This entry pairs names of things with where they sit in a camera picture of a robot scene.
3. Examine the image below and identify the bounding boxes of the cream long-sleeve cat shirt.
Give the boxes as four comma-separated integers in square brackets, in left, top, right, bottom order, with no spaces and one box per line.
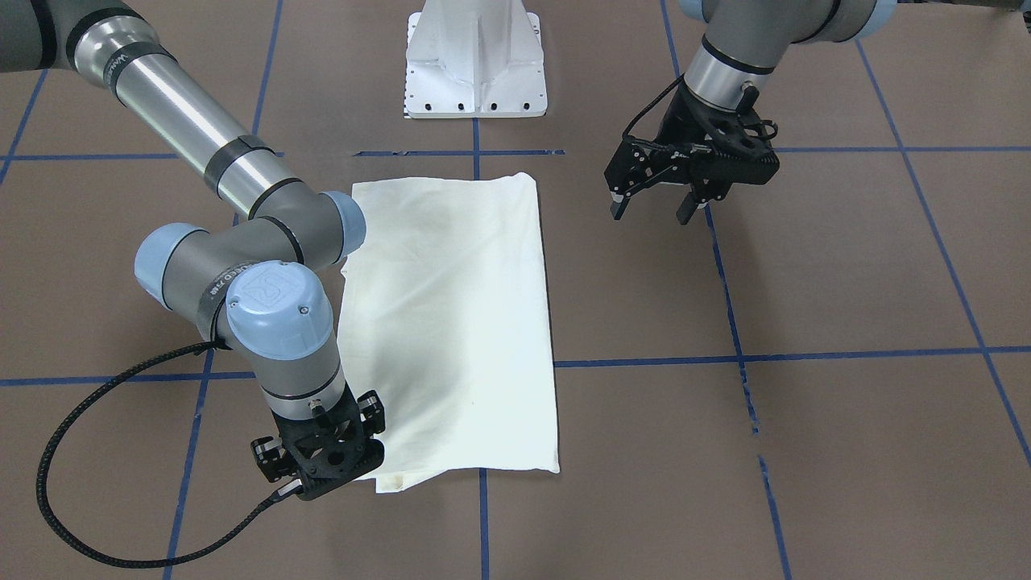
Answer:
[338,172,561,493]

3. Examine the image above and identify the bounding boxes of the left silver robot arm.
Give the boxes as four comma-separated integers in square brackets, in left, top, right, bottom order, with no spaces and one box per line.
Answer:
[604,1,897,224]

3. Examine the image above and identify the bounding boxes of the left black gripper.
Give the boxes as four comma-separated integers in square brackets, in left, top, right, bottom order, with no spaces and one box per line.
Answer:
[604,77,780,226]

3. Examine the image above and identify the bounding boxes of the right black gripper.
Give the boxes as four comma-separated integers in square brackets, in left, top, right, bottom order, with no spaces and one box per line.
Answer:
[250,387,386,502]

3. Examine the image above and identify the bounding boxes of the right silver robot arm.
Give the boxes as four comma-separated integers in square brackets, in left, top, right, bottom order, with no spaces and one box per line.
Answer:
[2,1,384,500]

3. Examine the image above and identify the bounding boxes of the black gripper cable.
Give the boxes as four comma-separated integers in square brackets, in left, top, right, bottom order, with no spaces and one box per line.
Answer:
[35,338,303,570]

